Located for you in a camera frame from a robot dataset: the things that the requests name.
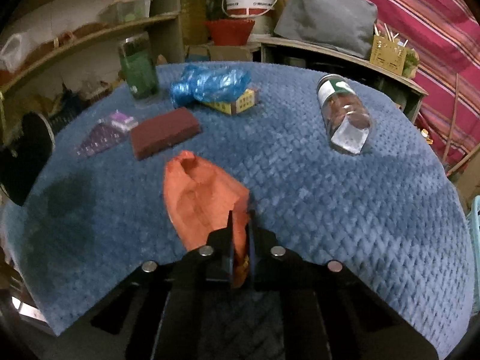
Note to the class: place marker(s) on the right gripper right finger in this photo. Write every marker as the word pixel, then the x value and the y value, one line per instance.
pixel 251 243

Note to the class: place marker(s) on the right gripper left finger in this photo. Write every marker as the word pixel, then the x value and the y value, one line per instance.
pixel 228 248

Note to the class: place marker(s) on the orange snack wrapper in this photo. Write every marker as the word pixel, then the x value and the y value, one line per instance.
pixel 199 197

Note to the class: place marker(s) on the clear jar green label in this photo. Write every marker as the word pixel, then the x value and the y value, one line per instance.
pixel 347 122

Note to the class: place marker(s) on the light blue trash basket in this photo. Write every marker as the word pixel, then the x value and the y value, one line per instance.
pixel 474 231

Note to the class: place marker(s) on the blue quilted table cloth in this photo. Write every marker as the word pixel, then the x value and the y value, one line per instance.
pixel 389 214

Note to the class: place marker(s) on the yellow cigarette box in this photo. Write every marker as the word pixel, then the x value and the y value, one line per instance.
pixel 243 103

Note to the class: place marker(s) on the maroon scouring pad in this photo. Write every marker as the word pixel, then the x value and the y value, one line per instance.
pixel 163 131

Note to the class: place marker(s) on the blue plastic bag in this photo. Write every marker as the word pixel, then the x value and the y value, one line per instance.
pixel 208 85

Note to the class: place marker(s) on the purple clear wrapper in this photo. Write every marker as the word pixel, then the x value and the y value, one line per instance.
pixel 107 133

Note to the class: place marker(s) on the red plastic basket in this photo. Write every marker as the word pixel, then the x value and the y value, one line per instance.
pixel 230 32

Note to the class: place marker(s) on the green label jar upright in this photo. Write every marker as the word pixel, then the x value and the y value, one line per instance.
pixel 137 66

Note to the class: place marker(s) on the wooden side cabinet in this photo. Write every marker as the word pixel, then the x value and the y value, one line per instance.
pixel 407 94

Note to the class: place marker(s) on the yellow chopstick holder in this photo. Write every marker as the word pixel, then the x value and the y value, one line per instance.
pixel 387 52

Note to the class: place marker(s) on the large yellow oil jug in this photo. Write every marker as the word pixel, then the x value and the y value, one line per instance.
pixel 193 22

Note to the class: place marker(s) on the grey cloth cover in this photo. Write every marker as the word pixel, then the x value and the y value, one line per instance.
pixel 343 25

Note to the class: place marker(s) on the wooden corner shelf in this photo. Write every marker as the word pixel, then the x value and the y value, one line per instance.
pixel 76 47

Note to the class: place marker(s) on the pink striped curtain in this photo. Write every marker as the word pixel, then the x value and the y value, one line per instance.
pixel 443 41

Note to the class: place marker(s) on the white plastic bag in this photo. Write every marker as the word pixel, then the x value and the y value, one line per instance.
pixel 15 51

